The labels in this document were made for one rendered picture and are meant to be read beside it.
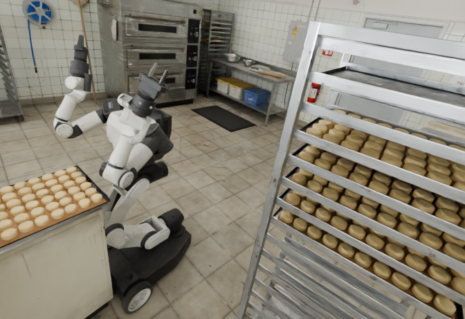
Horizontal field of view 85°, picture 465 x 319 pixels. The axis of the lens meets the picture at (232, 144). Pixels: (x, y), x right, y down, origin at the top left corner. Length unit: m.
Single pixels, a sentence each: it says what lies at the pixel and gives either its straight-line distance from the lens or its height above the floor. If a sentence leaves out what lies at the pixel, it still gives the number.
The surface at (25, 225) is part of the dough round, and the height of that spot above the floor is 0.92.
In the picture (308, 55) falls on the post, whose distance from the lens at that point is 0.74.
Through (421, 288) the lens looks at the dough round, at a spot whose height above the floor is 1.15.
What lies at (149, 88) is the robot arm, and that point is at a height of 1.50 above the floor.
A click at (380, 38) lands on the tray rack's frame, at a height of 1.80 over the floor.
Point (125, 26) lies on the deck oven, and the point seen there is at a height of 1.42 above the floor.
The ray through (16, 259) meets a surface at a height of 0.77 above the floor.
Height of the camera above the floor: 1.81
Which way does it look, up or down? 27 degrees down
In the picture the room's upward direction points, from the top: 9 degrees clockwise
